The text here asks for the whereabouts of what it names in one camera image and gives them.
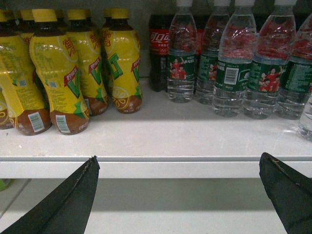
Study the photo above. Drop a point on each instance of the middle yellow lemon tea bottle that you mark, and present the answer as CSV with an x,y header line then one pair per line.
x,y
87,44

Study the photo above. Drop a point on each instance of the water bottle athletes label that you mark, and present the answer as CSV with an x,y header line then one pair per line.
x,y
270,60

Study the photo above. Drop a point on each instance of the right yellow lemon tea bottle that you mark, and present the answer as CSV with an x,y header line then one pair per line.
x,y
122,46

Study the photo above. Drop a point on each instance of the edge water bottle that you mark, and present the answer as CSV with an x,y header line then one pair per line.
x,y
305,122

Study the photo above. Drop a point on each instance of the white metal shelf board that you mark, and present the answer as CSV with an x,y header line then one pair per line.
x,y
162,140

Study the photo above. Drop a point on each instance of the front barcode water bottle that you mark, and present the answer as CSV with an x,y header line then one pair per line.
x,y
236,53

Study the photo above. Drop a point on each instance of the dark cola bottle red label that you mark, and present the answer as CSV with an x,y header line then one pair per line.
x,y
159,25

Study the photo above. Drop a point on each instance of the yellow lemon tea bottle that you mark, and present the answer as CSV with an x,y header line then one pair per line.
x,y
122,46
56,61
27,110
87,44

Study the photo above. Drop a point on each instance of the right water bottle green label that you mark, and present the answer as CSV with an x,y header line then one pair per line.
x,y
296,86

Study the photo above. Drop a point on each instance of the water bottle green label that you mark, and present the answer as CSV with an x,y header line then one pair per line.
x,y
181,54
296,86

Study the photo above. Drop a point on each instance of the leftmost water bottle green label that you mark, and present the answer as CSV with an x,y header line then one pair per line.
x,y
181,54

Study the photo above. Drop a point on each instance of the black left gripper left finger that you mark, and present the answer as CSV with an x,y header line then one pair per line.
x,y
66,209

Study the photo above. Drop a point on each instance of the front yellow lemon tea bottle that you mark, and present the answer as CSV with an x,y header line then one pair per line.
x,y
56,61

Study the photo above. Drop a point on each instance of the left yellow lemon tea bottle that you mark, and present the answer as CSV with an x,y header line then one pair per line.
x,y
27,110

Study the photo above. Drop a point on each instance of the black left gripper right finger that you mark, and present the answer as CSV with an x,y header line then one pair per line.
x,y
290,193

